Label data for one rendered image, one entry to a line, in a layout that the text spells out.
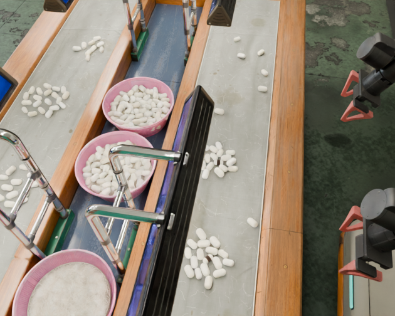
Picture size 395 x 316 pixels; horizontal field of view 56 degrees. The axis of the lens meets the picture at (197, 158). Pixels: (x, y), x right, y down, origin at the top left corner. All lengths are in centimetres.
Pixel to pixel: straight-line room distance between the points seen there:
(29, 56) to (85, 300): 107
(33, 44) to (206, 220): 111
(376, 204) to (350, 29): 262
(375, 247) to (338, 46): 238
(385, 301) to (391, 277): 11
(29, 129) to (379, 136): 192
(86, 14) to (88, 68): 40
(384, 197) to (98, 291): 76
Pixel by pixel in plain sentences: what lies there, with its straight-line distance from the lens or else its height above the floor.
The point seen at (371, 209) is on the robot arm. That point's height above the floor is 119.
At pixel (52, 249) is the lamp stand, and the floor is 71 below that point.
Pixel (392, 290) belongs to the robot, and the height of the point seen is 28.
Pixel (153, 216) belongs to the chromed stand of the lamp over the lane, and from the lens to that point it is 72.
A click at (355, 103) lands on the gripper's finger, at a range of 103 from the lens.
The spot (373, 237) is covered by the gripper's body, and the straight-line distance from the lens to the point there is 79.
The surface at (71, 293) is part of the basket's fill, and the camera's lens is 113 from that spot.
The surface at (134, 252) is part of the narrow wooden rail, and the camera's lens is 109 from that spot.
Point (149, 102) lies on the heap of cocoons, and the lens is 144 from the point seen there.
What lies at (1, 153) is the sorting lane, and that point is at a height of 74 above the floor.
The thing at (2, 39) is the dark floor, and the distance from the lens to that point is 339.
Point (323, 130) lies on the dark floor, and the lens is 241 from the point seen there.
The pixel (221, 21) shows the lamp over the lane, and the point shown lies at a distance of 126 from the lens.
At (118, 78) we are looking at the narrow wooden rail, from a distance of 159.
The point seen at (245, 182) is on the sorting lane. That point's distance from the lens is 121.
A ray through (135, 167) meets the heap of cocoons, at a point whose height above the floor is 74.
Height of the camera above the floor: 176
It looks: 54 degrees down
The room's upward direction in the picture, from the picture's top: 2 degrees counter-clockwise
